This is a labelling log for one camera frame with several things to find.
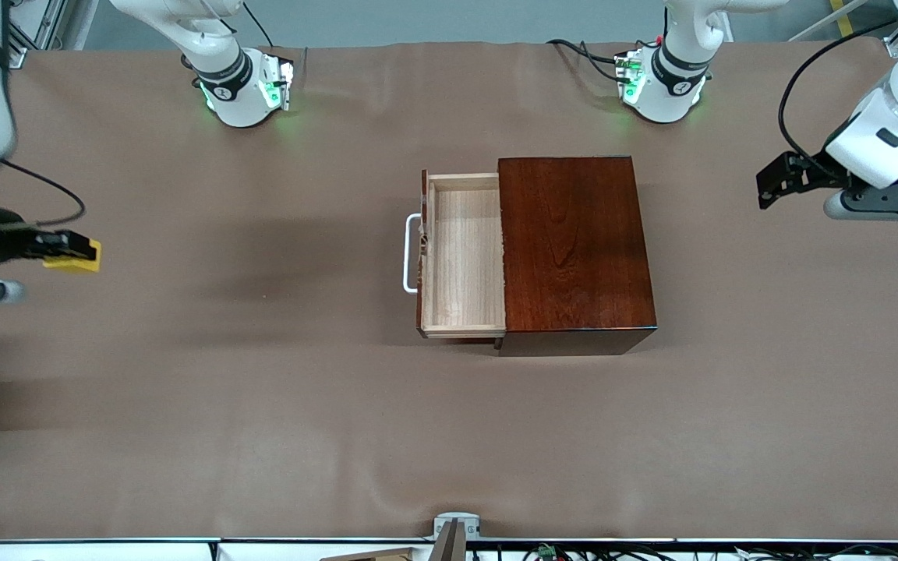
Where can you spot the yellow cube block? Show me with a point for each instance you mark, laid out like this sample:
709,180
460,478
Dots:
67,267

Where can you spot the light wooden drawer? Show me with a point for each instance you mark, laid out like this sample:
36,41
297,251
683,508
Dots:
464,249

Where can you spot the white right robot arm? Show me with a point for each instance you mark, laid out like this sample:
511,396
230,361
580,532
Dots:
231,101

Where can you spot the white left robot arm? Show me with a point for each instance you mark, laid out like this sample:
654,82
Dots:
675,86

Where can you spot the dark wooden cabinet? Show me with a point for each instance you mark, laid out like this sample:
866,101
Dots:
574,249

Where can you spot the brown table cloth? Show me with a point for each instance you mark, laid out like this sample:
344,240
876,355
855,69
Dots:
262,428

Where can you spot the brown board piece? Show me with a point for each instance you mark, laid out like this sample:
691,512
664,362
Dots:
375,555

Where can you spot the white table edge rail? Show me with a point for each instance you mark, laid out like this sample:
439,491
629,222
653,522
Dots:
106,549

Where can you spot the grey camera mount clamp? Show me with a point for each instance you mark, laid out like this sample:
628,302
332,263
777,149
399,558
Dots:
457,530

